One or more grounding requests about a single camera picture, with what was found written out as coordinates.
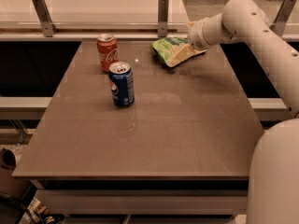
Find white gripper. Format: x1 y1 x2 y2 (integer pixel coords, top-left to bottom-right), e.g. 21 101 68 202
167 14 225 67

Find green rice chip bag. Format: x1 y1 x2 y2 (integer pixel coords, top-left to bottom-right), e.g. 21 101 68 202
150 37 206 67

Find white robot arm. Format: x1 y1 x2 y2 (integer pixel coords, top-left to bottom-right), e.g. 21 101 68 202
186 0 299 224

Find blue Pepsi can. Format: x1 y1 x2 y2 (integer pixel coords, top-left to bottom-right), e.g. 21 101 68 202
108 62 135 106

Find red Coca-Cola can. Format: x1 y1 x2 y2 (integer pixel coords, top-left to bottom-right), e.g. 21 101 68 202
97 34 119 73

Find dark objects on floor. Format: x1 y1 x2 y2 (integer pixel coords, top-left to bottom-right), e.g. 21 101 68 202
0 148 65 224

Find middle metal railing bracket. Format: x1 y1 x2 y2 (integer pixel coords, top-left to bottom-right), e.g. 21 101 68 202
158 0 169 37

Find metal railing bracket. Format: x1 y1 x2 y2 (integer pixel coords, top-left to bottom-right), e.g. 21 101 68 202
158 0 169 37
32 0 57 37
270 0 297 36

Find right metal railing bracket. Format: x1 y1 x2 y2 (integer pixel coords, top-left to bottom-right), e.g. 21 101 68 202
270 0 297 36

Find left metal railing bracket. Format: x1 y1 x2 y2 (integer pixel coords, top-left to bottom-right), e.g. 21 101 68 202
32 0 57 37

